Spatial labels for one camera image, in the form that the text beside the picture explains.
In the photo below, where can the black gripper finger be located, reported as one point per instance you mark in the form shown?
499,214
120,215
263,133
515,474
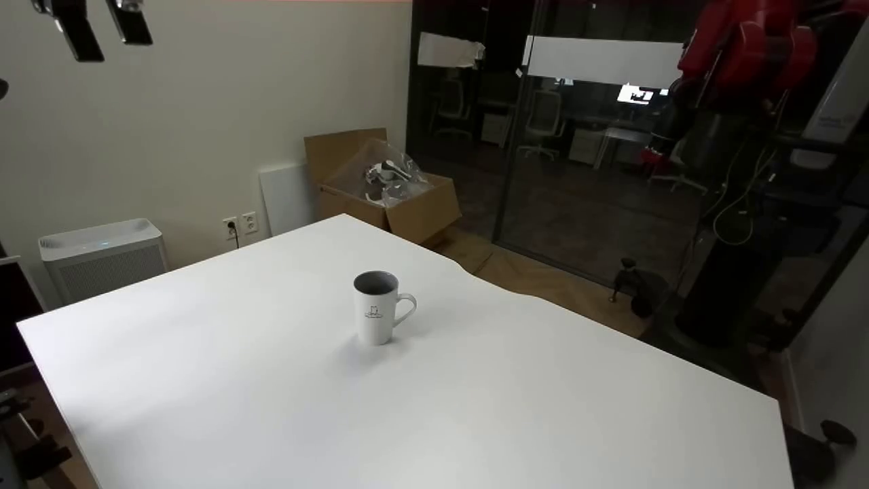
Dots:
133,23
78,27

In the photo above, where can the white ceramic mug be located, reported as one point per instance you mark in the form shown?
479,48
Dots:
380,318

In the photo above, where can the white bin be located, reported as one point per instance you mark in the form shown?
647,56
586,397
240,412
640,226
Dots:
101,257

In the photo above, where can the white flat panel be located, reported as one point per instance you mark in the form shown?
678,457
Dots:
283,196

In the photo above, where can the black monitor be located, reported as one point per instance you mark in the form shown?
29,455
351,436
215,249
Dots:
17,314

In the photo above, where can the clear plastic bag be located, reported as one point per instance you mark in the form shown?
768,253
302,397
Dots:
386,177

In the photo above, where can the small frosted glass strip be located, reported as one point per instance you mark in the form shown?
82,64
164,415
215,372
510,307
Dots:
449,49

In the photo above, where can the brown cardboard box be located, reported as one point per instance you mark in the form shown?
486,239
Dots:
419,215

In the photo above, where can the black clamp stand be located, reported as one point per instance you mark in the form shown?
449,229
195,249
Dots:
31,449

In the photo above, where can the grey office chair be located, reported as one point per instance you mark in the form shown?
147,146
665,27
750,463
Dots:
545,127

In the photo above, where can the large frosted glass strip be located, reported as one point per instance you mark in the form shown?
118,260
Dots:
602,60

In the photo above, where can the lit computer screen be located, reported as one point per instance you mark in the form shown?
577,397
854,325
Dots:
636,93

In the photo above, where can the small black tripod device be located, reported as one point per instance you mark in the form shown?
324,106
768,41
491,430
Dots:
636,286

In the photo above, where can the red humanoid robot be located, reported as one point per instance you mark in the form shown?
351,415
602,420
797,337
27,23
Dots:
750,49

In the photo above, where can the black round base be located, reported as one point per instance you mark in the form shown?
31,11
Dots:
830,444

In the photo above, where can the white wall outlet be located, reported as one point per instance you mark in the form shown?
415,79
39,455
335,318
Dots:
252,222
233,226

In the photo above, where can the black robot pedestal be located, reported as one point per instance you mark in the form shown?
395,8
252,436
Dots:
742,281

